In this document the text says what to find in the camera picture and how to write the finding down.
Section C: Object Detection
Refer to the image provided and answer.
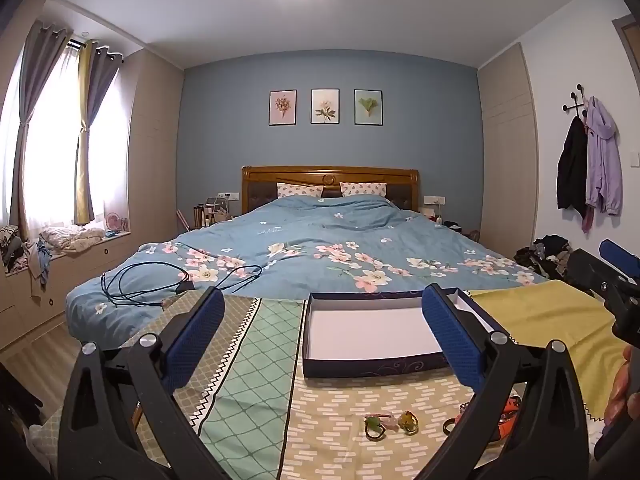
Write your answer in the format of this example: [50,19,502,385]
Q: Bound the wooden door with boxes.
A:
[612,16,640,53]

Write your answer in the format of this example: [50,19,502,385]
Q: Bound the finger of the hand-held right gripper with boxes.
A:
[569,248,626,306]
[599,239,640,281]

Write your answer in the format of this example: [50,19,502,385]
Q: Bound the person's right hand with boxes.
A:
[603,347,640,424]

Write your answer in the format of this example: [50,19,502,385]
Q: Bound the white flower picture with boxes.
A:
[310,88,341,125]

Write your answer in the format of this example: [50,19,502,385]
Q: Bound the black hair tie pink ornament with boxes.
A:
[362,412,399,442]

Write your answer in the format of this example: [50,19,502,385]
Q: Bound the wooden headboard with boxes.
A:
[241,165,420,216]

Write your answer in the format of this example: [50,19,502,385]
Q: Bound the window bench cabinet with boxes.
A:
[0,229,135,352]

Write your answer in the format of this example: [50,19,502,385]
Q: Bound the black wall coat rack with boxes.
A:
[562,83,601,122]

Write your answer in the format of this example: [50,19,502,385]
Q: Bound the green leaf picture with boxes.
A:
[354,88,385,126]

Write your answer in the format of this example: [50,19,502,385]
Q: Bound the dark bedside table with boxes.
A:
[440,219,482,242]

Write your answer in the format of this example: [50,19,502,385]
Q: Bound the orange strap smartwatch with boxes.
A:
[492,395,524,444]

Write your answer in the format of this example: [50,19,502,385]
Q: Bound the pile of dark clothes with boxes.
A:
[513,234,574,279]

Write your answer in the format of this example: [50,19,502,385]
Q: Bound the beige tall wardrobe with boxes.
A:
[476,42,539,262]

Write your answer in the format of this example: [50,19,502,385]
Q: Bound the crumpled blanket pile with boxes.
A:
[37,224,107,254]

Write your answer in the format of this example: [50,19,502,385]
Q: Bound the dark blue box tray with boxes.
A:
[301,287,494,379]

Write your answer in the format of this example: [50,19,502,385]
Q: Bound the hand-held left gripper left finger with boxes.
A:
[59,286,227,480]

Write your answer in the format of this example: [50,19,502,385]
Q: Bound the black jacket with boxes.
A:
[556,115,590,214]

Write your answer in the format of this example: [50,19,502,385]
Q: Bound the beige wardrobe beside window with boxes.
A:
[122,49,186,242]

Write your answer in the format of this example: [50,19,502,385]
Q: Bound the yellow and grey curtain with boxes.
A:
[73,40,124,226]

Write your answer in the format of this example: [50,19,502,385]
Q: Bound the black charging cable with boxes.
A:
[100,260,264,309]

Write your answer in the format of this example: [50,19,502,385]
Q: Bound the blue floral duvet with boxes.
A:
[65,195,552,357]

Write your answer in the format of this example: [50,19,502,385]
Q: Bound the cluttered bedside table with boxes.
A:
[192,199,234,227]

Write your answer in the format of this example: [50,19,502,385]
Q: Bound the heap of clothes on bench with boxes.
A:
[0,224,52,301]

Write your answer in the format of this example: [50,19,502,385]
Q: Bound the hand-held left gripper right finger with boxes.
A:
[421,283,594,480]

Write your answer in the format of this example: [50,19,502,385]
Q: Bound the purple jacket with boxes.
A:
[584,95,624,217]

